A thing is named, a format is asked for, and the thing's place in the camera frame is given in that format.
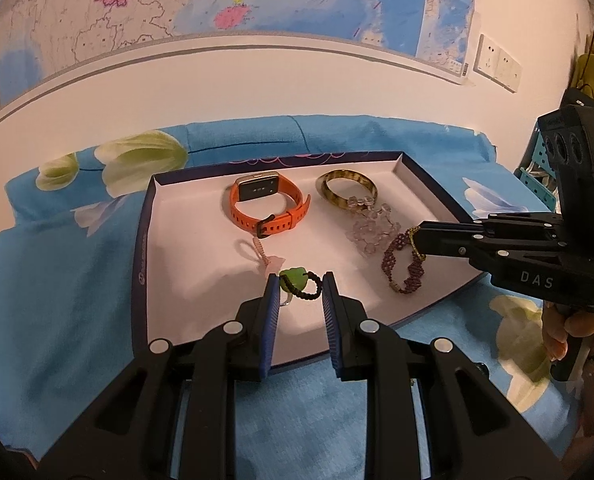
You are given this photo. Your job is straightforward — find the orange smart watch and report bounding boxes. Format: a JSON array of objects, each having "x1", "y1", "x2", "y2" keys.
[{"x1": 228, "y1": 172, "x2": 313, "y2": 239}]

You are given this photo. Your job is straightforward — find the tortoiseshell bangle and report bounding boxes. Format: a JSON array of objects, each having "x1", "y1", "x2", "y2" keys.
[{"x1": 316, "y1": 169, "x2": 379, "y2": 211}]

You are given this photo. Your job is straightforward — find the pink charm with coil loop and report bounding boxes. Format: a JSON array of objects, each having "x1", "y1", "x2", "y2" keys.
[{"x1": 234, "y1": 238, "x2": 288, "y2": 275}]

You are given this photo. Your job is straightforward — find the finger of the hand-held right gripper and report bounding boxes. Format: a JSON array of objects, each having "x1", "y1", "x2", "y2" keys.
[
  {"x1": 417, "y1": 239, "x2": 568, "y2": 273},
  {"x1": 417, "y1": 213, "x2": 568, "y2": 247}
]

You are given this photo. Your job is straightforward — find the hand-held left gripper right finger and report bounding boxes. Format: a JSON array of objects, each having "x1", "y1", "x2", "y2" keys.
[{"x1": 322, "y1": 272, "x2": 568, "y2": 480}]

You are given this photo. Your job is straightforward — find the green pendant with black cord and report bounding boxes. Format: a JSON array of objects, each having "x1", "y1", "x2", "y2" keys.
[{"x1": 278, "y1": 267, "x2": 324, "y2": 302}]

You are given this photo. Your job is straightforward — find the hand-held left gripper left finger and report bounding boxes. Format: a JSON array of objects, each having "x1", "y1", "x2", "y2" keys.
[{"x1": 37, "y1": 274, "x2": 281, "y2": 480}]

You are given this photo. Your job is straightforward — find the purple beaded bracelet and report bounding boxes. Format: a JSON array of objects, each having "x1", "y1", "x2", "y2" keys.
[{"x1": 381, "y1": 227, "x2": 427, "y2": 295}]

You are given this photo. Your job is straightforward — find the clear crystal bead bracelet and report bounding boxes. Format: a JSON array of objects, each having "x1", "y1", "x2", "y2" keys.
[{"x1": 346, "y1": 195, "x2": 403, "y2": 256}]

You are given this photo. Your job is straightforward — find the white wall socket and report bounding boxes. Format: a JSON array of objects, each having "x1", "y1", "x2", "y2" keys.
[
  {"x1": 497, "y1": 46, "x2": 522, "y2": 93},
  {"x1": 477, "y1": 34, "x2": 500, "y2": 80}
]

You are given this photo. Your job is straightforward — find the blue floral tablecloth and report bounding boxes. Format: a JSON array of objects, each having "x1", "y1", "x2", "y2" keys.
[{"x1": 0, "y1": 115, "x2": 594, "y2": 480}]

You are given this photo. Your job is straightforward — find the person's right hand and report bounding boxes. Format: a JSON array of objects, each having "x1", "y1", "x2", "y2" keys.
[{"x1": 543, "y1": 299, "x2": 594, "y2": 362}]

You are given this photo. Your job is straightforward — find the white tray with dark rim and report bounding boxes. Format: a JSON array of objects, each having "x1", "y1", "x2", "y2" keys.
[{"x1": 131, "y1": 152, "x2": 488, "y2": 377}]

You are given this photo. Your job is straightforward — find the hanging yellow-green bag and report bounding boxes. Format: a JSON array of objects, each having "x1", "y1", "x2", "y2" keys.
[{"x1": 569, "y1": 35, "x2": 594, "y2": 108}]

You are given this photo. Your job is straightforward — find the colourful wall map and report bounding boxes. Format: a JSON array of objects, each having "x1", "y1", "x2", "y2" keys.
[{"x1": 0, "y1": 0, "x2": 478, "y2": 133}]

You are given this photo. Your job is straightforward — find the teal pegboard rack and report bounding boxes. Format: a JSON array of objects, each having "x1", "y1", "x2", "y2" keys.
[{"x1": 514, "y1": 130, "x2": 564, "y2": 216}]

